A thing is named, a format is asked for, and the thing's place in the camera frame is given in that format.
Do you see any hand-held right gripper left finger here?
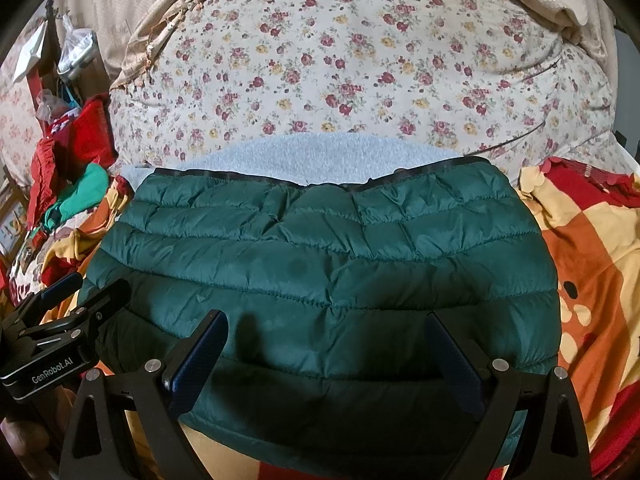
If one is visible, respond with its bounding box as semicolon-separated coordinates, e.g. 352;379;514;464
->
60;309;231;480

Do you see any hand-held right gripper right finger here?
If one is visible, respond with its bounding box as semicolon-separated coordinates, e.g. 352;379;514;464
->
426;310;594;480

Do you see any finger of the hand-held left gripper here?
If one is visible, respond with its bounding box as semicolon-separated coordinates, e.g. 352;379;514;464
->
22;279;133;357
10;272;84;328

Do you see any green puffer jacket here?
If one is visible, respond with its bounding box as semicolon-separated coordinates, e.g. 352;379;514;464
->
77;156;560;467

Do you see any pile of colourful clothes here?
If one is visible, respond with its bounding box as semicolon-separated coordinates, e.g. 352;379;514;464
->
27;95;119;222

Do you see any person's left hand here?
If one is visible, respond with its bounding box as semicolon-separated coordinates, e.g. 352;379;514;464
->
0;400;53;473

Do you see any green cloth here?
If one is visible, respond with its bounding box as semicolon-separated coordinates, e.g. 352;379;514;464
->
42;162;110;233

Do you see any light blue fleece cloth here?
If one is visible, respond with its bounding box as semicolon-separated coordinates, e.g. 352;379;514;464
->
120;132;462;192

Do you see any clear plastic bag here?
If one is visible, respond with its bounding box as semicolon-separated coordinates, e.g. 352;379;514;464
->
56;27;99;82

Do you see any white paper bag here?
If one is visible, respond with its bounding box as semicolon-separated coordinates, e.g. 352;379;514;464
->
15;24;49;77

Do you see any beige blanket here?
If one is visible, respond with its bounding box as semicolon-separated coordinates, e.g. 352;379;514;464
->
50;0;617;128

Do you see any floral bed quilt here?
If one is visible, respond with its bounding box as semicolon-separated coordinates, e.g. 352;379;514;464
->
107;0;622;181

